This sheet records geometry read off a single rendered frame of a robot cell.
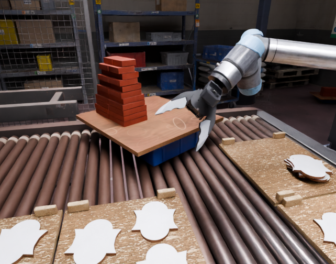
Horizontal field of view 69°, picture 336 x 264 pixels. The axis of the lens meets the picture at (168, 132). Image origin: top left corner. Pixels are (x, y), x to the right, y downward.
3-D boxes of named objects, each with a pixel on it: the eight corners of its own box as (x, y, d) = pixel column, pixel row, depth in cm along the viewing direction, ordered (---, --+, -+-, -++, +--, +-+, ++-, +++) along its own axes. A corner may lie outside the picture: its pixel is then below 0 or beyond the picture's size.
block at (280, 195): (290, 195, 79) (292, 188, 78) (294, 199, 77) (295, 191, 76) (273, 198, 78) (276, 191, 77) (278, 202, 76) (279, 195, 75)
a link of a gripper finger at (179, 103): (154, 116, 70) (185, 109, 71) (155, 114, 64) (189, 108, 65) (152, 105, 70) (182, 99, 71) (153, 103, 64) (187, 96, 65)
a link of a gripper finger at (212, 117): (212, 135, 68) (215, 103, 68) (213, 135, 66) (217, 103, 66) (196, 133, 67) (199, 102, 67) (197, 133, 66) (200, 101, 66)
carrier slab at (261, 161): (283, 139, 120) (284, 135, 120) (362, 189, 84) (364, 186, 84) (218, 146, 113) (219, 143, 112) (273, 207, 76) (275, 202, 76)
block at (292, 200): (297, 200, 77) (299, 194, 76) (301, 205, 75) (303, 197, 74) (280, 204, 75) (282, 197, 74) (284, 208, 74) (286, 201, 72)
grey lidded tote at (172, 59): (179, 62, 524) (180, 50, 514) (188, 64, 495) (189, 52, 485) (159, 63, 504) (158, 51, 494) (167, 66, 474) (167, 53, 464)
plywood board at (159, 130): (155, 98, 149) (155, 95, 148) (223, 120, 115) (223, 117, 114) (76, 118, 118) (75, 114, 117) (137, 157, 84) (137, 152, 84)
